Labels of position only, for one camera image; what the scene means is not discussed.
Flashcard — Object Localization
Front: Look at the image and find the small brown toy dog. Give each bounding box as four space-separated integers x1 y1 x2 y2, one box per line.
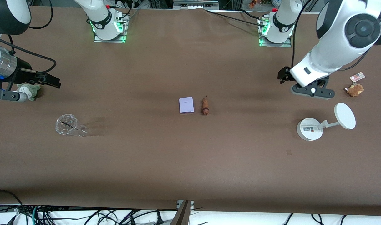
201 96 210 116

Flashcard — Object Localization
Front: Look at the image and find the grey green Totoro plush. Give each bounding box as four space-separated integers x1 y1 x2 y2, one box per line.
16 83 41 101

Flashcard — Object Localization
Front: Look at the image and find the clear plastic cup with lid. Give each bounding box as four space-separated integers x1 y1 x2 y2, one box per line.
55 114 88 137

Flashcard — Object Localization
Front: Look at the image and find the brown hamster plush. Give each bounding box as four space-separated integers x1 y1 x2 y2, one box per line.
345 83 364 97

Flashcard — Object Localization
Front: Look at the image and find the small printed tag card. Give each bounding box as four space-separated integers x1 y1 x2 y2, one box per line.
349 72 366 83

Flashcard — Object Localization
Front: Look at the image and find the brown table cover sheet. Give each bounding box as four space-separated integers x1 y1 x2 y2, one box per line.
0 6 381 216

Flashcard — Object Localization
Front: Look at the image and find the brown wooden beam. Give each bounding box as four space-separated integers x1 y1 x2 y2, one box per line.
170 200 192 225

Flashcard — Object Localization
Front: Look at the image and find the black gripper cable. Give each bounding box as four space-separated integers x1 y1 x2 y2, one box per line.
6 0 57 75
291 0 314 68

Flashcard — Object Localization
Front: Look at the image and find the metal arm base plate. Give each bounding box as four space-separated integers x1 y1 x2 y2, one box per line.
258 16 292 48
93 12 128 43

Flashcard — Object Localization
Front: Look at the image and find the long black cable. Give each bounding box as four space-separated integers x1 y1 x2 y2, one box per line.
239 9 271 20
205 9 267 27

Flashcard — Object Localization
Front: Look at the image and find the grey aluminium frame bar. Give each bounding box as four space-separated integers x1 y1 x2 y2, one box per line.
173 0 220 10

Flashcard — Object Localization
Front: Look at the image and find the thick black cable loop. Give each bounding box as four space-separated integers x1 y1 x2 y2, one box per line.
0 189 23 225

